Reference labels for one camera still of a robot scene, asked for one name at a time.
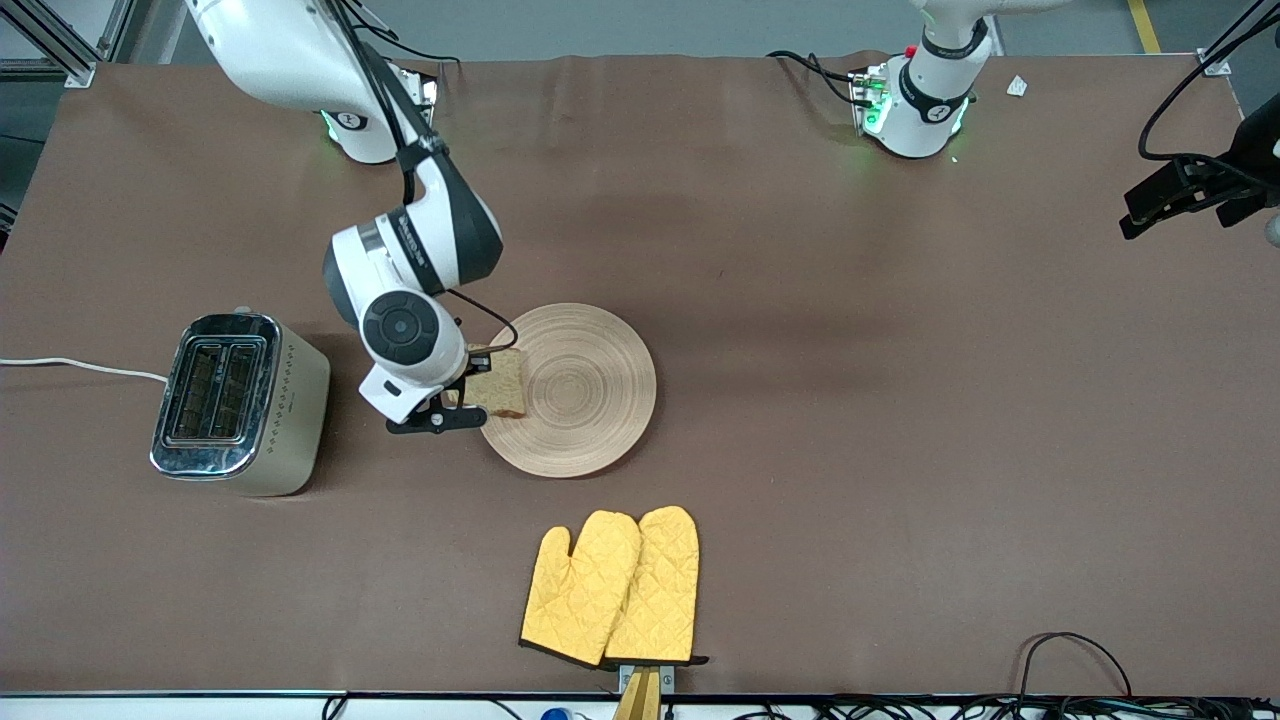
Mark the brown bread slice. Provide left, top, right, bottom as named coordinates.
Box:
left=455, top=348, right=528, bottom=419

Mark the round wooden plate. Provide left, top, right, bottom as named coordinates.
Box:
left=478, top=303, right=658, bottom=479

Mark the cream and chrome toaster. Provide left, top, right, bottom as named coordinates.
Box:
left=150, top=307, right=332, bottom=498

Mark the yellow quilted oven mitt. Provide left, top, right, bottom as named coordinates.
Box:
left=519, top=510, right=642, bottom=668
left=603, top=505, right=710, bottom=668

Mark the brown table cover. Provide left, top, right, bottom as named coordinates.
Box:
left=0, top=52, right=1280, bottom=698

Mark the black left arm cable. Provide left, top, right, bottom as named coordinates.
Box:
left=1139, top=0, right=1280, bottom=193

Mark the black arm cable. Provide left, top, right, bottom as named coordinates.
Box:
left=328, top=0, right=520, bottom=353
left=1139, top=0, right=1280, bottom=193

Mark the aluminium frame post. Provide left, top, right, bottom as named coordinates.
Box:
left=0, top=0, right=136, bottom=89
left=1198, top=0, right=1273, bottom=78

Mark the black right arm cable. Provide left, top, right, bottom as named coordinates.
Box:
left=328, top=0, right=520, bottom=353

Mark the black right base cable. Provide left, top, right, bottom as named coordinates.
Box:
left=350, top=0, right=463, bottom=98

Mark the black base cable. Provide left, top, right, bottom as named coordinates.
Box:
left=767, top=49, right=863, bottom=108
left=350, top=0, right=463, bottom=98

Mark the white toaster power cord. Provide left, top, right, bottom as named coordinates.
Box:
left=0, top=356, right=169, bottom=385

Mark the black left base cable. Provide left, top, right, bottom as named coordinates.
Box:
left=767, top=49, right=863, bottom=108

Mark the black looped floor cable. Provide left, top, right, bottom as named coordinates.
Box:
left=1017, top=631, right=1134, bottom=701

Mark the black cable bundle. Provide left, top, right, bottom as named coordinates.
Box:
left=735, top=694, right=1280, bottom=720

